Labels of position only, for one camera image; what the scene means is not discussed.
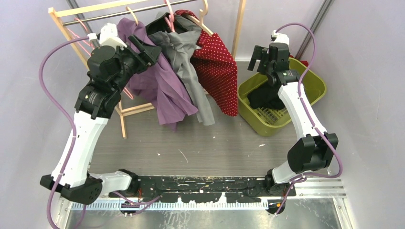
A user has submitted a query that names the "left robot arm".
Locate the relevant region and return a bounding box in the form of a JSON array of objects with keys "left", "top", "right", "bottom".
[{"left": 40, "top": 35, "right": 161, "bottom": 205}]

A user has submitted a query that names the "wooden hanger of red skirt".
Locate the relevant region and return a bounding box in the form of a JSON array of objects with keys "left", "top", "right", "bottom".
[{"left": 184, "top": 0, "right": 213, "bottom": 36}]

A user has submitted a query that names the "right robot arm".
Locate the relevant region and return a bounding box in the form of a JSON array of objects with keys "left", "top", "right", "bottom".
[{"left": 247, "top": 42, "right": 338, "bottom": 196}]

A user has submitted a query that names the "wooden clothes rack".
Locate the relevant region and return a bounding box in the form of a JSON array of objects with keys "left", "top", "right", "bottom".
[{"left": 48, "top": 0, "right": 246, "bottom": 139}]

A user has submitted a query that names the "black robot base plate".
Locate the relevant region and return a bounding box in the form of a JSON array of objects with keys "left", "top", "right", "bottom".
[{"left": 125, "top": 176, "right": 296, "bottom": 203}]

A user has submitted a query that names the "wooden hanger of purple skirt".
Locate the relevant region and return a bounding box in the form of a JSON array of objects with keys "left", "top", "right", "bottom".
[{"left": 126, "top": 6, "right": 139, "bottom": 25}]

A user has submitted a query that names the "metal corner rail left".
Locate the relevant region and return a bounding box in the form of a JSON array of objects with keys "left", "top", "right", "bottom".
[{"left": 65, "top": 0, "right": 96, "bottom": 42}]

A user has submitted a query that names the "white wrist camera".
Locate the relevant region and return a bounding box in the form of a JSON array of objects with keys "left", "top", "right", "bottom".
[
  {"left": 271, "top": 30, "right": 290, "bottom": 45},
  {"left": 87, "top": 23, "right": 127, "bottom": 49}
]

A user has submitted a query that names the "pink wire hanger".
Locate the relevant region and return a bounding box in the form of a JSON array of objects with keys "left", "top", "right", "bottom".
[{"left": 65, "top": 17, "right": 135, "bottom": 101}]

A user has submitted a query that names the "red polka dot skirt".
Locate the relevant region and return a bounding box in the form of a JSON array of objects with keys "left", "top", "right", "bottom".
[{"left": 191, "top": 30, "right": 238, "bottom": 116}]

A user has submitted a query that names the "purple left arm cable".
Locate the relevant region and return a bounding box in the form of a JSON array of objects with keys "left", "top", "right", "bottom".
[{"left": 38, "top": 35, "right": 99, "bottom": 229}]

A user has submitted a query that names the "metal corner rail right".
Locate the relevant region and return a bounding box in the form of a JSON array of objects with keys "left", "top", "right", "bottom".
[{"left": 295, "top": 0, "right": 335, "bottom": 60}]

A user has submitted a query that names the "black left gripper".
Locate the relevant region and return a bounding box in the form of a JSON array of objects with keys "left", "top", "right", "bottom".
[{"left": 111, "top": 35, "right": 161, "bottom": 94}]

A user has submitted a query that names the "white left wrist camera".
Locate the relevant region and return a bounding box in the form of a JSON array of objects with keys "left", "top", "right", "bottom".
[{"left": 87, "top": 23, "right": 127, "bottom": 49}]

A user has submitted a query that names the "olive green plastic basket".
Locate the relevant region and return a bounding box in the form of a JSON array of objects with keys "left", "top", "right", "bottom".
[{"left": 237, "top": 70, "right": 327, "bottom": 137}]

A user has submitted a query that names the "grey skirt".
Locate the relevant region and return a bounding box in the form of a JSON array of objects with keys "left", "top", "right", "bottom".
[{"left": 146, "top": 12, "right": 215, "bottom": 126}]

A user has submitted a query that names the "metal corner rail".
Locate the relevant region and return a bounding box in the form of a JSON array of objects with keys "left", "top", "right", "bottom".
[
  {"left": 295, "top": 0, "right": 335, "bottom": 60},
  {"left": 65, "top": 0, "right": 96, "bottom": 42}
]

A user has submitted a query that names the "purple skirt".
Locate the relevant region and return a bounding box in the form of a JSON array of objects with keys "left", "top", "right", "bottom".
[{"left": 116, "top": 17, "right": 199, "bottom": 132}]

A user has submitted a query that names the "pink hanger of grey skirt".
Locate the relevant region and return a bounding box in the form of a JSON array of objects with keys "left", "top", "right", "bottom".
[{"left": 164, "top": 0, "right": 175, "bottom": 32}]

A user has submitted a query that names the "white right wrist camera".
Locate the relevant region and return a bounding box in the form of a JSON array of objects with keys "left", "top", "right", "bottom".
[{"left": 271, "top": 30, "right": 290, "bottom": 45}]

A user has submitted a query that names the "black skirt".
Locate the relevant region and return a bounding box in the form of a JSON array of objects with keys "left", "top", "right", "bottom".
[{"left": 247, "top": 83, "right": 285, "bottom": 110}]

